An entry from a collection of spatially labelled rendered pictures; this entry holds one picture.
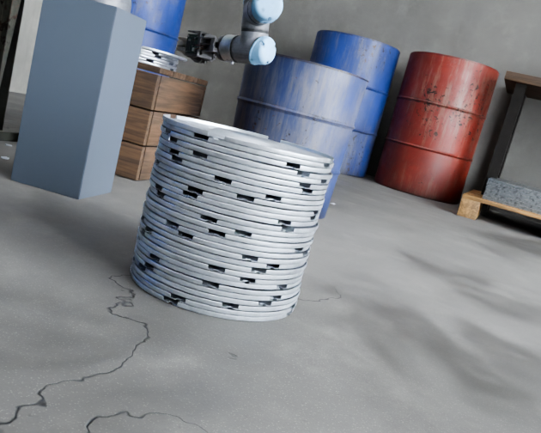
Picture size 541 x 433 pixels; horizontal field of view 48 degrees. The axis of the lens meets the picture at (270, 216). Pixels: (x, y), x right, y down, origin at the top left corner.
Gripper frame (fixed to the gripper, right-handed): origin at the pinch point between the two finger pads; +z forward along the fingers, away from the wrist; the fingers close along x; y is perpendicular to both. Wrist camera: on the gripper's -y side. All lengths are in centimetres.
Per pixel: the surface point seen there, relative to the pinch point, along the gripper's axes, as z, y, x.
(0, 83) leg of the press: 46, 30, 21
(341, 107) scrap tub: -40, -33, 10
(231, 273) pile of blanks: -85, 65, 44
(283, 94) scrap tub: -27.0, -19.1, 8.8
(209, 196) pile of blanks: -82, 68, 33
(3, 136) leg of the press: 47, 27, 37
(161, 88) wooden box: 0.7, 5.5, 13.9
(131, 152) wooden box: 4.7, 9.7, 34.3
